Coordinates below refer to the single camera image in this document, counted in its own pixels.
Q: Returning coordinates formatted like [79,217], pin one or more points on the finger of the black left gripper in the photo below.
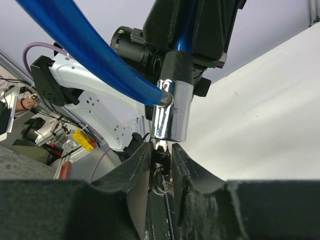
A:
[213,27]
[166,26]

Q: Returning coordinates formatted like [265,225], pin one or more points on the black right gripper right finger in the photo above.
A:
[209,208]

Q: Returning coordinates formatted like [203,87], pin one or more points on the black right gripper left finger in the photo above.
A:
[112,207]

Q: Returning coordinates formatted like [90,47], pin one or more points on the blue cable lock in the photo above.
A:
[171,97]

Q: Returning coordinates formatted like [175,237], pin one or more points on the blue lock keys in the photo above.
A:
[161,176]

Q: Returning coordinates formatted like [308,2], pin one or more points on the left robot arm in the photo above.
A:
[155,70]

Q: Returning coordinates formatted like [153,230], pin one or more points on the aluminium frame post right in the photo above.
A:
[313,11]

